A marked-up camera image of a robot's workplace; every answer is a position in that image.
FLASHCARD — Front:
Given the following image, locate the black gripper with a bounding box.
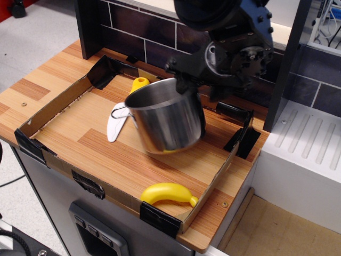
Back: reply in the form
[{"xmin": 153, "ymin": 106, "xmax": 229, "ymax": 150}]
[{"xmin": 165, "ymin": 42, "xmax": 273, "ymax": 102}]

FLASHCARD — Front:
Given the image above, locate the yellow toy banana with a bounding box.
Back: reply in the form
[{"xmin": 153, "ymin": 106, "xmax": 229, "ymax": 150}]
[{"xmin": 140, "ymin": 182, "xmax": 199, "ymax": 207}]

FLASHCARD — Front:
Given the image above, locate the dark shelf post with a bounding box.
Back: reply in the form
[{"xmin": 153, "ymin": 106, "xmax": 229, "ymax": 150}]
[
  {"xmin": 74, "ymin": 0, "xmax": 103, "ymax": 60},
  {"xmin": 263, "ymin": 1, "xmax": 312, "ymax": 132}
]

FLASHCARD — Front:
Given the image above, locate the stainless steel pot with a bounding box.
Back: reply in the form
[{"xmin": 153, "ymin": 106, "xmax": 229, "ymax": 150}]
[{"xmin": 124, "ymin": 78, "xmax": 206, "ymax": 154}]

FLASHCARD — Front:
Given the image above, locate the white drainboard sink unit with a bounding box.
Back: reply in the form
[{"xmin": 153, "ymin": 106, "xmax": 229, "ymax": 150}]
[{"xmin": 252, "ymin": 101, "xmax": 340, "ymax": 233}]

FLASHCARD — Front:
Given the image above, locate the dark right shelf post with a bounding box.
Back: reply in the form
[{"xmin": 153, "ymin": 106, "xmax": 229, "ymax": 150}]
[{"xmin": 263, "ymin": 1, "xmax": 312, "ymax": 132}]

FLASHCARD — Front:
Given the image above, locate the grey oven control panel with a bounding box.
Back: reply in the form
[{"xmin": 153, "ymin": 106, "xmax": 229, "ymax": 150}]
[{"xmin": 69, "ymin": 203, "xmax": 129, "ymax": 255}]

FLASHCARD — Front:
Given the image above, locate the dark left shelf post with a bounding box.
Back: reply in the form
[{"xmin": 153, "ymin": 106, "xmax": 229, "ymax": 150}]
[{"xmin": 74, "ymin": 0, "xmax": 103, "ymax": 60}]

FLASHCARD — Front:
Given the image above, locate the cardboard fence with black tape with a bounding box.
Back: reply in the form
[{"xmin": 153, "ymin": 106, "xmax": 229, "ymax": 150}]
[{"xmin": 15, "ymin": 56, "xmax": 259, "ymax": 243}]

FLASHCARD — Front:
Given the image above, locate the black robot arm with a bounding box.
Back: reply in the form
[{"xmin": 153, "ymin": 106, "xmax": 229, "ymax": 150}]
[{"xmin": 165, "ymin": 1, "xmax": 273, "ymax": 101}]

